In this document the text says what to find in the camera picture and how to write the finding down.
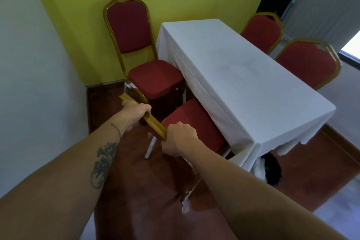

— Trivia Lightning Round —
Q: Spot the plain red gold-framed chair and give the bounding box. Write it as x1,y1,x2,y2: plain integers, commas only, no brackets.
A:
240,12,285,55
103,0,188,109
274,37,343,91

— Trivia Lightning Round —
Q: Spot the window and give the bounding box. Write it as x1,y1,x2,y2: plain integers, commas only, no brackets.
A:
338,29,360,70

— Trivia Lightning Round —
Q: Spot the black object under table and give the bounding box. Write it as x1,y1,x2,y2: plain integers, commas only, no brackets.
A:
260,152,283,186

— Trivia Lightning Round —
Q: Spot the person's right forearm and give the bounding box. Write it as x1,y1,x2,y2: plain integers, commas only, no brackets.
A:
178,143,352,240

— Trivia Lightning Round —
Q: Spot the person's left forearm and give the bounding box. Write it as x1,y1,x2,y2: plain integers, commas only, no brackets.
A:
0,120,130,240

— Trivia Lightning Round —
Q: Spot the person's left hand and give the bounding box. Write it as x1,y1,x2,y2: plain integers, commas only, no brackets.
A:
119,100,152,134

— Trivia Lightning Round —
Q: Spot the wooden skirting board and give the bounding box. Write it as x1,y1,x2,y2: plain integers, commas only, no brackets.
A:
84,79,128,89

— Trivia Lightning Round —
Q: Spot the dotted red gold-framed chair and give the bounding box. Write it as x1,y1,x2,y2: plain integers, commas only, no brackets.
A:
119,93,234,214

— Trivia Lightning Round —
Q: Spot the white tablecloth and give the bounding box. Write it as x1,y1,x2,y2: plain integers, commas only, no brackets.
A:
155,18,337,177

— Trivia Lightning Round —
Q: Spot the person's right hand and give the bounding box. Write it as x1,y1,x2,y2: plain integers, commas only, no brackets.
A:
160,121,199,158

